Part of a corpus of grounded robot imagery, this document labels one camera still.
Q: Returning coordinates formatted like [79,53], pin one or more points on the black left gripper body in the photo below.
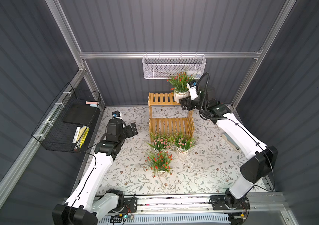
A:
[114,127]

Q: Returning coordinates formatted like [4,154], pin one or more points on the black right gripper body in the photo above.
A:
[185,102]

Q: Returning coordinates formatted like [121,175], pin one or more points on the red flower plant white pot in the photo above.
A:
[179,83]

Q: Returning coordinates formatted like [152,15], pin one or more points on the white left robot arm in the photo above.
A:
[97,168]

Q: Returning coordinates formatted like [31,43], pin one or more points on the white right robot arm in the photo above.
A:
[261,158]

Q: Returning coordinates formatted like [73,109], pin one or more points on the wooden two-tier plant rack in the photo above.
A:
[166,118]

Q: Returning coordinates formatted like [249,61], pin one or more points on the pink blue sticky notes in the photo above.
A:
[92,104]

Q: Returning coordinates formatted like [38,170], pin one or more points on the yellow item in black basket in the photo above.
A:
[83,132]

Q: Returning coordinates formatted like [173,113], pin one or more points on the black notebook in basket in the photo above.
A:
[79,114]

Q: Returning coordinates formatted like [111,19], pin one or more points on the white marker in black basket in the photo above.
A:
[74,141]

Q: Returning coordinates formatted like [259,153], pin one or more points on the grey-blue stapler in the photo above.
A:
[230,141]

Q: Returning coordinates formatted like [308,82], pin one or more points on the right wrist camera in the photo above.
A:
[192,87]

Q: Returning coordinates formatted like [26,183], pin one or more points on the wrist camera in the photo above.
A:
[192,87]
[116,115]

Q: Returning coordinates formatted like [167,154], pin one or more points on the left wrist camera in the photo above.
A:
[116,115]

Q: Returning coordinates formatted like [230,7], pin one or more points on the white wire mesh basket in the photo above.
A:
[162,66]

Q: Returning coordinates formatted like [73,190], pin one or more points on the black wire wall basket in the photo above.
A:
[68,124]

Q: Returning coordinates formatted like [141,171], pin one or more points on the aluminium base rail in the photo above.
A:
[194,203]

